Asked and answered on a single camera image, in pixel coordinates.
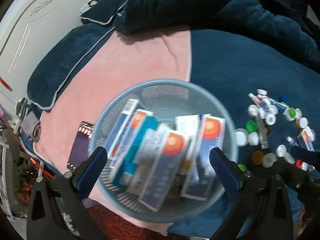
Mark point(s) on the white headboard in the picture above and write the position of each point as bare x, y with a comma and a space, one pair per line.
29, 29

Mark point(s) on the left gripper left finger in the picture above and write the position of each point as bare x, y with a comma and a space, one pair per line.
89, 171

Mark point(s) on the dark blue pillow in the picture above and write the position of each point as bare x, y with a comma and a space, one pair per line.
61, 64
101, 12

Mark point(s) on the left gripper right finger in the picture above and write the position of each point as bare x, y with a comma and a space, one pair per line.
228, 172

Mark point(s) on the grey folded cloth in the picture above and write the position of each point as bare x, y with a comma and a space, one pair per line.
31, 126

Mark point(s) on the blue white ointment tube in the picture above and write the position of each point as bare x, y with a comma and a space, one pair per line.
282, 107

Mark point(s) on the black smartphone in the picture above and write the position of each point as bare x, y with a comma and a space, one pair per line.
80, 145

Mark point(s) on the pink blanket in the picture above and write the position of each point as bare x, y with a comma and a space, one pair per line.
120, 63

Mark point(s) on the dark blue fleece duvet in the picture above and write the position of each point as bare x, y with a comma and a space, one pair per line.
276, 23

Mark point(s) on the blue orange medicine box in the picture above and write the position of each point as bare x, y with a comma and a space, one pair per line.
201, 174

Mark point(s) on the light blue plastic basket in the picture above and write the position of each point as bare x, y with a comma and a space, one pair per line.
149, 132

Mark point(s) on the dark blue bed sheet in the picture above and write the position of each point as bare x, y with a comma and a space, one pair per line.
230, 67

